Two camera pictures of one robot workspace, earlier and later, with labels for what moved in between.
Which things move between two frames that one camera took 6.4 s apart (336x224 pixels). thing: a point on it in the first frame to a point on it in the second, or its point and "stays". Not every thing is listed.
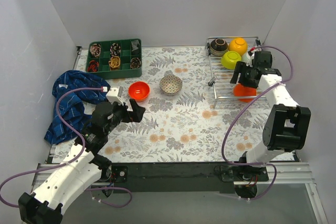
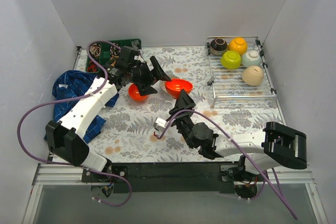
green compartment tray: x=118 y=59 stays
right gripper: x=243 y=74 to x=180 y=114
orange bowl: x=138 y=91 stays
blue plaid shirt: x=71 y=102 stays
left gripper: x=126 y=113 to x=148 y=75
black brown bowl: x=219 y=46 stays
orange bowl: x=241 y=90 to x=174 y=87
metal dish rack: x=221 y=75 stays
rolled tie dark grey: x=135 y=46 stays
